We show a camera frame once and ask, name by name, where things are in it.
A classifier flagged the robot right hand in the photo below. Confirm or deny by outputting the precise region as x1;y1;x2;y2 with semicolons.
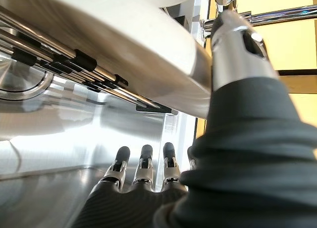
71;9;317;228

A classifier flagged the chrome pull-down kitchen faucet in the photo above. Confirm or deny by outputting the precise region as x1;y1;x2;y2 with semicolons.
200;0;317;38

